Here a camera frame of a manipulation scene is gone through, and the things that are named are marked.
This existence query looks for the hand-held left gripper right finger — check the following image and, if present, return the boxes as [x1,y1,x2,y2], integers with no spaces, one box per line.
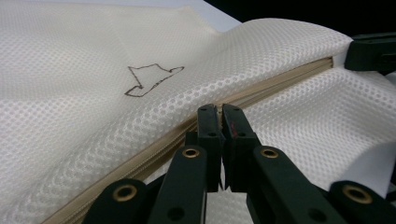
[221,104,262,193]

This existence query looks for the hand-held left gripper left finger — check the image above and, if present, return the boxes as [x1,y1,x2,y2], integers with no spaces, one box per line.
[186,104,226,193]

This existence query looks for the cream mesh laundry bag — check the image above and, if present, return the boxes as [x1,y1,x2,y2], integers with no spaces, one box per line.
[0,0,396,224]

